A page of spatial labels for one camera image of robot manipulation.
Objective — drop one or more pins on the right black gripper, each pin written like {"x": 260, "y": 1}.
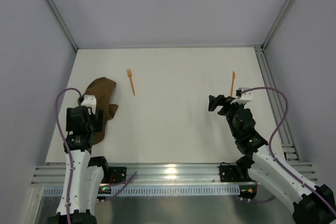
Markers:
{"x": 224, "y": 103}

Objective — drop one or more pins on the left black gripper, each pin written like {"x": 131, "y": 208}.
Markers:
{"x": 99, "y": 120}

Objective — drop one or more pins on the brown cloth napkin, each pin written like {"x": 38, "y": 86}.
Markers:
{"x": 103, "y": 89}

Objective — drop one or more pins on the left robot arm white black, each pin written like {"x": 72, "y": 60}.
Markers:
{"x": 84, "y": 173}

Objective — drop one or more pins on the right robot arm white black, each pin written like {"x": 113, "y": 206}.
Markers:
{"x": 307, "y": 202}

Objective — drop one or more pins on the orange plastic knife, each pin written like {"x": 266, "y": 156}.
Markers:
{"x": 232, "y": 84}

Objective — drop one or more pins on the left small controller board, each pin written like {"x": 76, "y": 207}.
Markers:
{"x": 103, "y": 193}

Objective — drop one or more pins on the small controller board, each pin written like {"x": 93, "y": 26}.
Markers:
{"x": 103, "y": 193}
{"x": 247, "y": 194}

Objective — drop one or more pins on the orange plastic fork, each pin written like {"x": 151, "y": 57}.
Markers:
{"x": 129, "y": 73}

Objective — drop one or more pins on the right small controller board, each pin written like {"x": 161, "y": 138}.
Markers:
{"x": 247, "y": 194}

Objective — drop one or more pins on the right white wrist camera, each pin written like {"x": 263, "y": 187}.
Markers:
{"x": 243, "y": 96}

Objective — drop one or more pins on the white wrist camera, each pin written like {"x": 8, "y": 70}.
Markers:
{"x": 243, "y": 96}
{"x": 89, "y": 101}

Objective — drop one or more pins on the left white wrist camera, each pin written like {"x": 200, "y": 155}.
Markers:
{"x": 89, "y": 101}

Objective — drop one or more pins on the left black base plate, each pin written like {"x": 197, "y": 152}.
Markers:
{"x": 114, "y": 175}

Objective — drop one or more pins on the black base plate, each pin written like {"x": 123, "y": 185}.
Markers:
{"x": 229, "y": 173}
{"x": 114, "y": 175}

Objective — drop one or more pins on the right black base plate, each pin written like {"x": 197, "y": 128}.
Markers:
{"x": 229, "y": 173}

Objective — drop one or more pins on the aluminium front rail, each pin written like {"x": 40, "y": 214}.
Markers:
{"x": 53, "y": 174}

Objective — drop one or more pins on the aluminium rail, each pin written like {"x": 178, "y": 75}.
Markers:
{"x": 277, "y": 104}
{"x": 53, "y": 174}

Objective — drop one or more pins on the aluminium right side rail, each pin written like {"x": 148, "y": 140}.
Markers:
{"x": 277, "y": 104}

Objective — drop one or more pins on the slotted grey cable duct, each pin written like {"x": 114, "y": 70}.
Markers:
{"x": 182, "y": 190}

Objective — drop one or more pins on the left aluminium corner post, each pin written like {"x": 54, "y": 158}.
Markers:
{"x": 62, "y": 24}

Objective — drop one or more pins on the aluminium corner post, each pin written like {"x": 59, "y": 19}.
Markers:
{"x": 62, "y": 24}
{"x": 284, "y": 10}

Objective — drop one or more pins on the right aluminium corner post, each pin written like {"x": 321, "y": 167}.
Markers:
{"x": 284, "y": 10}

